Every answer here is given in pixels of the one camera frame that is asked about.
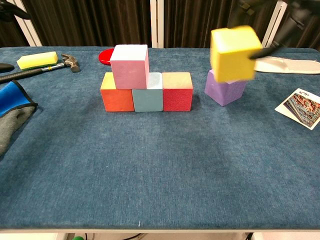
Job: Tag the orange foam cube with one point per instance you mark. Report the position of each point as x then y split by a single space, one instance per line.
116 100

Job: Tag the purple foam cube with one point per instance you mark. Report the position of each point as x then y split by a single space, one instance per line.
225 92

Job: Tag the printed picture card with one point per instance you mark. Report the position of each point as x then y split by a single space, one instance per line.
303 107

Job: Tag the yellow foam cube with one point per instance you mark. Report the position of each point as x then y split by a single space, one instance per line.
232 55

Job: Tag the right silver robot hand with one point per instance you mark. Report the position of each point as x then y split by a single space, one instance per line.
265 52

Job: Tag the light blue foam cube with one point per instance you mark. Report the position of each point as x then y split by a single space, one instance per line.
147 100

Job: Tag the red round disc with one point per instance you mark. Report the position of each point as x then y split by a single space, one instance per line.
105 57

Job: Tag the red foam cube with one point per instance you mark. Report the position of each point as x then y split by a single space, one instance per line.
177 97

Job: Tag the pink foam cube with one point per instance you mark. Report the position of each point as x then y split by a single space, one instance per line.
130 70

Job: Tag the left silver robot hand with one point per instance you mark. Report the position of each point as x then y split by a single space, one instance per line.
6 68

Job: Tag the dark blue table mat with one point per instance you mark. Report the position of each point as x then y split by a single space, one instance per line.
160 175

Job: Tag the yellow sponge block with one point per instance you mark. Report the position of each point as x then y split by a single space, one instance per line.
37 60

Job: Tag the blue and grey cloth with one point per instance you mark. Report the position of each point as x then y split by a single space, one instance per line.
15 120

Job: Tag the white metal frame post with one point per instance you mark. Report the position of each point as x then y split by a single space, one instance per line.
268 41
157 22
32 37

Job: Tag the green round object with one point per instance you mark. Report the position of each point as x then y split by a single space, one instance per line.
78 238

